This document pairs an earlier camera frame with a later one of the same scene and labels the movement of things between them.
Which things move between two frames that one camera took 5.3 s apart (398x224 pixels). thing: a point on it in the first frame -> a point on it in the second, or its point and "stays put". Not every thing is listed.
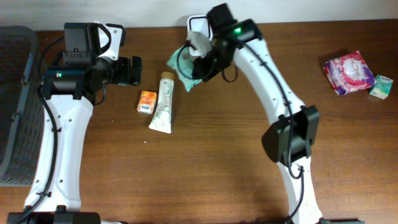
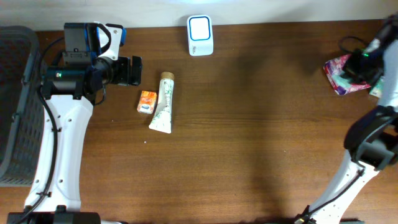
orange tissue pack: x=147 y=102 stays put
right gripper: x=201 y=65 -> x=351 y=71
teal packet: x=181 y=61 -> x=341 y=81
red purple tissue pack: x=349 y=73 stays put
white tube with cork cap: x=161 y=120 stays put
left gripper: x=123 y=74 stays put
